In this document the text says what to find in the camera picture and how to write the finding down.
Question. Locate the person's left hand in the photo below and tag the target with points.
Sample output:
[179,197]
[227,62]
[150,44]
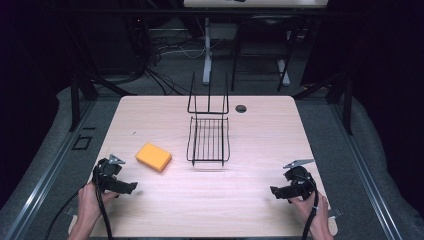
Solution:
[89,203]

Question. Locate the person's right hand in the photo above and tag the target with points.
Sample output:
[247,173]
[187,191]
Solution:
[311,213]

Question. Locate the aluminium floor rail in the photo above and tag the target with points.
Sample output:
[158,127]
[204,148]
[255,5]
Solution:
[366,173]
[43,176]

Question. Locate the black frame post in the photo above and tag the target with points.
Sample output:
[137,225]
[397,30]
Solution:
[75,100]
[347,103]

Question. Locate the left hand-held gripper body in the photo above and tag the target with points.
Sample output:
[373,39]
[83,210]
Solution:
[107,171]

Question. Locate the orange sponge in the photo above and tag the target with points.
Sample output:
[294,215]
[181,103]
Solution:
[153,156]

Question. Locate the dark round table grommet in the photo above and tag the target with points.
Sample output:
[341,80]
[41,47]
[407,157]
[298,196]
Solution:
[240,108]

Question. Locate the white desk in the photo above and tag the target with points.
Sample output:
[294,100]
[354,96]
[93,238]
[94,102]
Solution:
[255,3]

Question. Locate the black metal stool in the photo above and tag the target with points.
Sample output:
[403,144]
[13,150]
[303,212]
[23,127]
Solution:
[263,40]

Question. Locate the black tape square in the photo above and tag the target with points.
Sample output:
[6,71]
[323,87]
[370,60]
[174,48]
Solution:
[82,142]

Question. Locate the black tape strip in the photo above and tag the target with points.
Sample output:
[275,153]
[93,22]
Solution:
[88,128]

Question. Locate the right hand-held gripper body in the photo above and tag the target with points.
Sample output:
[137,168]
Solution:
[300,178]

